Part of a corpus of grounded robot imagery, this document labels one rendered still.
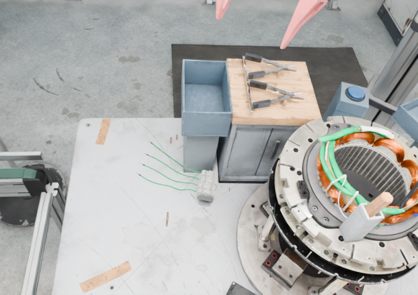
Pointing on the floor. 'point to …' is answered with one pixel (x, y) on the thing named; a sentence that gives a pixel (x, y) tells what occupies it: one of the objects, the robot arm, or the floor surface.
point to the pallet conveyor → (19, 186)
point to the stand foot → (15, 218)
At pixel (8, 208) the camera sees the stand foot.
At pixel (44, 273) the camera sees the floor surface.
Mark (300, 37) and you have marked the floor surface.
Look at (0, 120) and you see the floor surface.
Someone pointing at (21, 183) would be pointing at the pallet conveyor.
